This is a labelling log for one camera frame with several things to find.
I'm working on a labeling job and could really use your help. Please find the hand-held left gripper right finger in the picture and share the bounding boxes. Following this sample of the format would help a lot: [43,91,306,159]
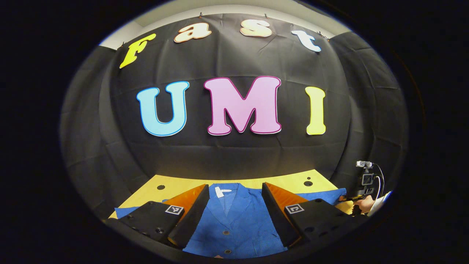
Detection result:
[261,182,369,248]

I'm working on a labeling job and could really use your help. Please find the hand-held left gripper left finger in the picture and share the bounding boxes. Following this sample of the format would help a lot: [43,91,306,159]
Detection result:
[106,184,210,249]

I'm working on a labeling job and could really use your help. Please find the blue button-up jacket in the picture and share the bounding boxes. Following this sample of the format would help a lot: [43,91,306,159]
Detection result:
[114,183,347,259]

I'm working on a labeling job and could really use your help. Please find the thin gripper cable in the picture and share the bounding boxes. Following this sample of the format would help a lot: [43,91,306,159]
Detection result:
[371,164,385,201]

